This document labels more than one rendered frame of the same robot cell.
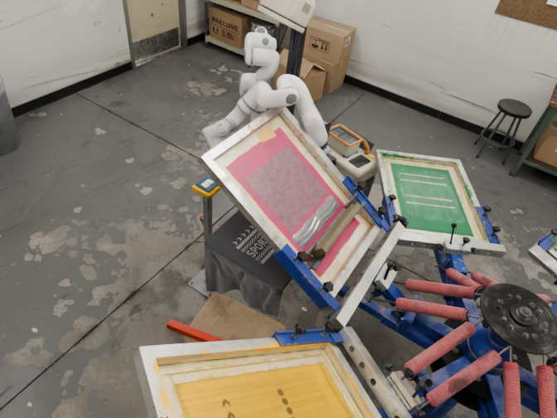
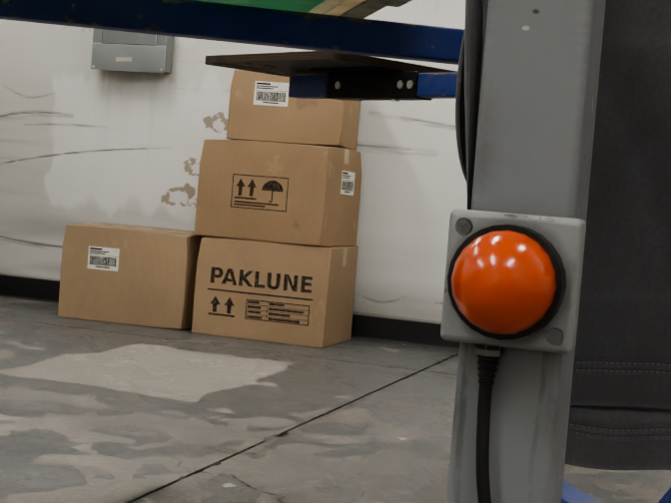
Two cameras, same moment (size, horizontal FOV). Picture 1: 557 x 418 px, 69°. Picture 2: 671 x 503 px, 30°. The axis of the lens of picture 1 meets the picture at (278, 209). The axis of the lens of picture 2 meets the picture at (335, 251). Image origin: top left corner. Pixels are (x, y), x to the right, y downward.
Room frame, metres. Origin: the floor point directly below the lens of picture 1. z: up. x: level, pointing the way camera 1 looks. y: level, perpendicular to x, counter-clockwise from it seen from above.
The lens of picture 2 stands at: (1.92, 0.90, 0.68)
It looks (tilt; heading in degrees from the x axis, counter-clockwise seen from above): 3 degrees down; 261
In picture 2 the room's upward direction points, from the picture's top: 4 degrees clockwise
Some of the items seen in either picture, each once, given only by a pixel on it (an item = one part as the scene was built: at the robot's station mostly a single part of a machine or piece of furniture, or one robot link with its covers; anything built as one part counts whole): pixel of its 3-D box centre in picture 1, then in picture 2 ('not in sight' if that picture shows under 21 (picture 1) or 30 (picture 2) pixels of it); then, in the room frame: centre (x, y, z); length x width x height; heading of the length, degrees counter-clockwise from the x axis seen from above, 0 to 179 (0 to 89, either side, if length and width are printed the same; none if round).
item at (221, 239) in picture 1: (266, 239); not in sight; (1.43, 0.04, 0.95); 0.48 x 0.44 x 0.01; 63
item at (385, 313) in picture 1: (347, 294); not in sight; (1.21, -0.40, 0.89); 1.24 x 0.06 x 0.06; 63
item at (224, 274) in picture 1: (241, 289); not in sight; (1.25, 0.13, 0.74); 0.46 x 0.04 x 0.42; 63
